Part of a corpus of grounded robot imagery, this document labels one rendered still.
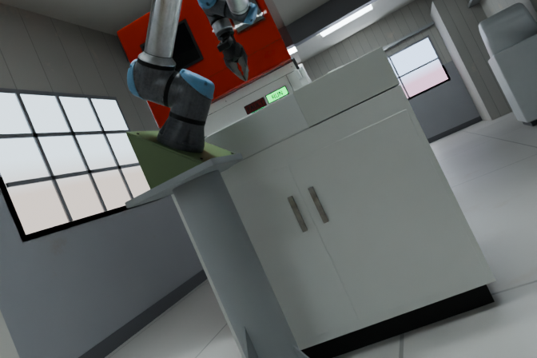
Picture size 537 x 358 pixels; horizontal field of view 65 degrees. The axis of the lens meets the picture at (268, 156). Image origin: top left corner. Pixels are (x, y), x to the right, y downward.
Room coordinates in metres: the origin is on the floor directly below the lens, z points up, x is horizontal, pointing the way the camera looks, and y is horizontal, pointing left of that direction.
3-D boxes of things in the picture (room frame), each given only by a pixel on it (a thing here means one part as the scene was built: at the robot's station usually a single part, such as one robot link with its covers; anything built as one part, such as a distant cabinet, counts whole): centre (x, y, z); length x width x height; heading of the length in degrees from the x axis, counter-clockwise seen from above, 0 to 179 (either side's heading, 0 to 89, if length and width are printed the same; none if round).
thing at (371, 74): (1.80, -0.42, 0.89); 0.62 x 0.35 x 0.14; 167
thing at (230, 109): (2.24, 0.07, 1.02); 0.81 x 0.03 x 0.40; 77
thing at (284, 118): (1.64, 0.08, 0.89); 0.55 x 0.09 x 0.14; 77
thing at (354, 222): (1.86, -0.12, 0.41); 0.96 x 0.64 x 0.82; 77
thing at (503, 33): (5.50, -3.51, 0.75); 0.81 x 0.67 x 1.50; 161
